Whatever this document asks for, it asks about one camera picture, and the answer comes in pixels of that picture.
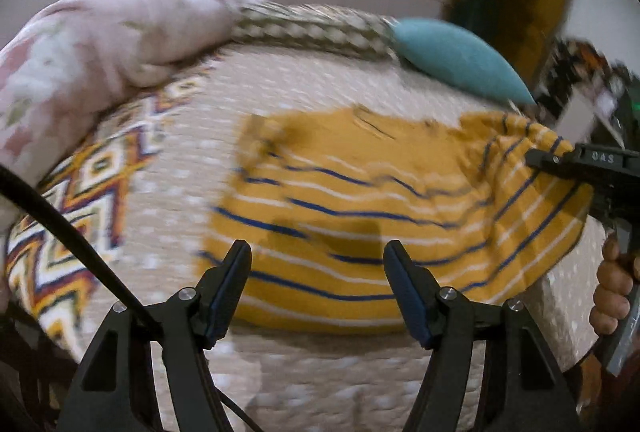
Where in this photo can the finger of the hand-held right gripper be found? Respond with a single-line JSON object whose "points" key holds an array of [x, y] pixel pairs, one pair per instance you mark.
{"points": [[550, 162]]}

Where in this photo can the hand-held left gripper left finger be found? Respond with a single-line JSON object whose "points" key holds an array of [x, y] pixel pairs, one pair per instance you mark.
{"points": [[223, 307]]}

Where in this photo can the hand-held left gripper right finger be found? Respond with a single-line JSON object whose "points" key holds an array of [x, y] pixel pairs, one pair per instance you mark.
{"points": [[409, 307]]}

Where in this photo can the yellow striped sweater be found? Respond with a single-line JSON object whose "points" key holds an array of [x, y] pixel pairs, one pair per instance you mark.
{"points": [[380, 212]]}

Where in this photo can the person's right hand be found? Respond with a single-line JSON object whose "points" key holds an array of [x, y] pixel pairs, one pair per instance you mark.
{"points": [[610, 282]]}

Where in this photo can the white shelf unit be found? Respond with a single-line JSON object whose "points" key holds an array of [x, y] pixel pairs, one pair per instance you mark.
{"points": [[580, 115]]}

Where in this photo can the cluttered shoe rack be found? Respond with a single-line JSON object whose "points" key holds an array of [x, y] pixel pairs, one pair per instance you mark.
{"points": [[590, 62]]}

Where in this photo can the beige dotted bedspread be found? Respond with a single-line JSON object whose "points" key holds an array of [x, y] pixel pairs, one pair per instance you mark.
{"points": [[200, 157]]}

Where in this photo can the geometric patterned blanket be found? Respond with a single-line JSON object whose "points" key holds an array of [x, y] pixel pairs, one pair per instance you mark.
{"points": [[75, 212]]}

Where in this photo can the pink floral duvet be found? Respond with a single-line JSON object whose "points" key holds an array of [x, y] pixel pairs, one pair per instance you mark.
{"points": [[100, 47]]}

